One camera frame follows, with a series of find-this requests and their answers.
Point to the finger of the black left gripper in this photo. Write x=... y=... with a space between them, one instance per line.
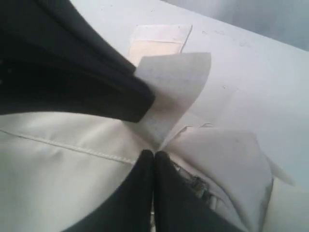
x=31 y=80
x=73 y=22

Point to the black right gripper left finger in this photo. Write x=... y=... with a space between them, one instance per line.
x=128 y=209

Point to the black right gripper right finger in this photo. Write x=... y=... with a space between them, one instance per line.
x=177 y=208

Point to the beige fabric duffel bag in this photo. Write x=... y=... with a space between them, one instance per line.
x=55 y=168

